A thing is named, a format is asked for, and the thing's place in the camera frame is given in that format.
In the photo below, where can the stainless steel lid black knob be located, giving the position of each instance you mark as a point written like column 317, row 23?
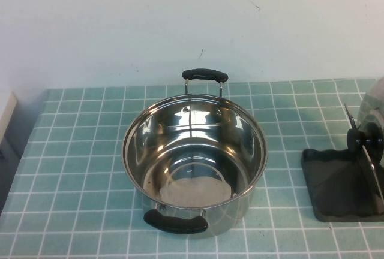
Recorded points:
column 373, row 103

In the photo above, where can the dark grey lid rack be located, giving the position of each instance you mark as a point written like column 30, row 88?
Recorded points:
column 333, row 187

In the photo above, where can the teal checked tablecloth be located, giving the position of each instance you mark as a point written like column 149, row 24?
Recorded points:
column 300, row 106

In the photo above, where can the beige grey cabinet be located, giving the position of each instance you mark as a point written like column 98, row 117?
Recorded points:
column 9, row 139

